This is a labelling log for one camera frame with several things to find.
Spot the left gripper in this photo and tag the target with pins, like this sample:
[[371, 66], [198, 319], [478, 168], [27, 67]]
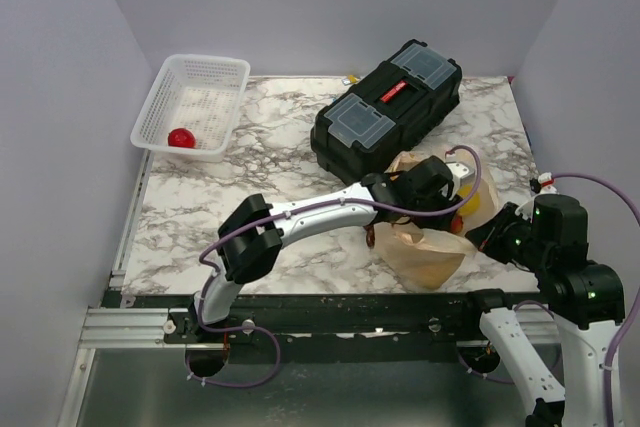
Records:
[[438, 222]]

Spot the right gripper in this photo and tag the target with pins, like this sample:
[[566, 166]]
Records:
[[487, 236]]

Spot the translucent orange plastic bag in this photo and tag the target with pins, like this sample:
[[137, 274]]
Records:
[[426, 258]]

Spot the red yellow fake fruits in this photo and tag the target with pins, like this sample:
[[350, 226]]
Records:
[[456, 225]]

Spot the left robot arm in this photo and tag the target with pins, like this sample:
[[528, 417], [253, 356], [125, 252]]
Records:
[[251, 239]]

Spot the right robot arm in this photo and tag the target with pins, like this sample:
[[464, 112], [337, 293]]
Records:
[[586, 300]]

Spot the yellow fake lemon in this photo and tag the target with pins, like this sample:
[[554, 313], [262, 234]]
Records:
[[472, 205]]

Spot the red fake fruit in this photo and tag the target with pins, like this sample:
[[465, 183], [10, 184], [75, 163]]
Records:
[[181, 138]]

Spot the black plastic toolbox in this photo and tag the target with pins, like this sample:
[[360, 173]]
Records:
[[387, 112]]

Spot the black base bar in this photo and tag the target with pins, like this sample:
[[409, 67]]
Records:
[[322, 328]]

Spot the white plastic basket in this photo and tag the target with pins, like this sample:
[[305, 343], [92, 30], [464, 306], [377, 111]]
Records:
[[201, 93]]

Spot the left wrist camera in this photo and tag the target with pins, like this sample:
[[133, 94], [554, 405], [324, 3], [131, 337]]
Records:
[[462, 174]]

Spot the aluminium frame rail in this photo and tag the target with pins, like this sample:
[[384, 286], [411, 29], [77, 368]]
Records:
[[132, 328]]

